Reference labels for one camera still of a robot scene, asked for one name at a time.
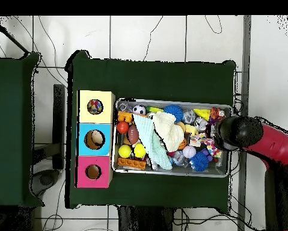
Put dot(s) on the brown toy football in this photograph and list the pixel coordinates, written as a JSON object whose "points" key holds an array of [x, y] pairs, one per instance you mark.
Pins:
{"points": [[133, 134]]}

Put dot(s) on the white cloth with colourful spots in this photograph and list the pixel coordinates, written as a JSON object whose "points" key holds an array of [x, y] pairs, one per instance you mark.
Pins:
{"points": [[211, 146], [94, 106]]}

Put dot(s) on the small soccer ball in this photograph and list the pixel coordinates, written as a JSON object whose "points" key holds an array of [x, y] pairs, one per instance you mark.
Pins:
{"points": [[139, 110]]}

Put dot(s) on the dark green side table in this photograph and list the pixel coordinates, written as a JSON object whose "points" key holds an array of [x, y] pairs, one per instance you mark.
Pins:
{"points": [[11, 108]]}

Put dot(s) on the blue spiky ball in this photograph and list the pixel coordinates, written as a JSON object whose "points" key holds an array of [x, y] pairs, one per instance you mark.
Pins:
{"points": [[199, 161], [175, 112]]}

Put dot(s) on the orange ball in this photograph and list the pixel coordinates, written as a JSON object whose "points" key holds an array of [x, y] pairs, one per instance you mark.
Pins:
{"points": [[122, 127]]}

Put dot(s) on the metal mesh bin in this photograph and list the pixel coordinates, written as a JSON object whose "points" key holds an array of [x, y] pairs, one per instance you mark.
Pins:
{"points": [[182, 171]]}

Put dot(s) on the wooden box with three holes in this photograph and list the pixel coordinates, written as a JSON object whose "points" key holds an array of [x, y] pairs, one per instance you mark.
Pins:
{"points": [[102, 115]]}

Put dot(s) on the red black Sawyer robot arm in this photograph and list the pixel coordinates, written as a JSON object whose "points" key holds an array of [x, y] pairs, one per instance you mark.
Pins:
{"points": [[273, 142]]}

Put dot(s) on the small yellow ball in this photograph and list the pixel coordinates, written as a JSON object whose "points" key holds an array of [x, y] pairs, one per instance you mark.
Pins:
{"points": [[125, 151]]}

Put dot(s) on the mint green knitted cloth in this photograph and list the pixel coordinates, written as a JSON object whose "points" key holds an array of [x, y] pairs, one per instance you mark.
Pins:
{"points": [[148, 137]]}

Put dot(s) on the dark green tablecloth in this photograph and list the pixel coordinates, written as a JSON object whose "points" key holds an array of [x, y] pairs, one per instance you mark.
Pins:
{"points": [[158, 79]]}

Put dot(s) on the large yellow ball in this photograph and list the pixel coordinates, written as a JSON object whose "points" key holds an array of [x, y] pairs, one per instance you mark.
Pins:
{"points": [[139, 150]]}

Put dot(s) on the orange toy building brick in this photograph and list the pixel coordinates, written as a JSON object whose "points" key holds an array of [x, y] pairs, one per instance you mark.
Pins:
{"points": [[125, 116]]}

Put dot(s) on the grey metal rail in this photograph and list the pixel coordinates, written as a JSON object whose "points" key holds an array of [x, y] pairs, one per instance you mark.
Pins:
{"points": [[246, 48]]}

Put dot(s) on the orange ribbed toy block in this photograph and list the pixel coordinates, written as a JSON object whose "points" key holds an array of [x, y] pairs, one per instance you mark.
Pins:
{"points": [[131, 163]]}

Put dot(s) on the cream knitted cloth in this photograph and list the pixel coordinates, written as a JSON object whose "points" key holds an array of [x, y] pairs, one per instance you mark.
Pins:
{"points": [[169, 132]]}

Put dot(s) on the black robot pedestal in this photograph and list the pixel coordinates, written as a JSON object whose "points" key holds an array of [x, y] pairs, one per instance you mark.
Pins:
{"points": [[143, 221]]}

